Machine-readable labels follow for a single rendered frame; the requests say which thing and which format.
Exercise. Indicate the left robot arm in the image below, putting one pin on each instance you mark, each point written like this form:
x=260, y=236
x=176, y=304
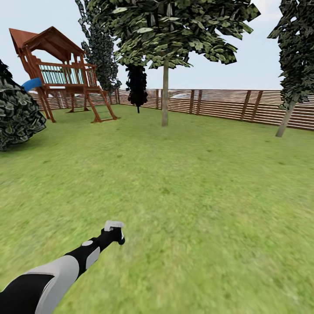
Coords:
x=39, y=290

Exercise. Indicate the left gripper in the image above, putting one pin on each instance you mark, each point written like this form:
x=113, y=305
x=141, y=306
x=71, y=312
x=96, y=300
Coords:
x=114, y=235

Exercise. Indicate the bush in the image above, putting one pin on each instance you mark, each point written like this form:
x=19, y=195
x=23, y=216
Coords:
x=20, y=115

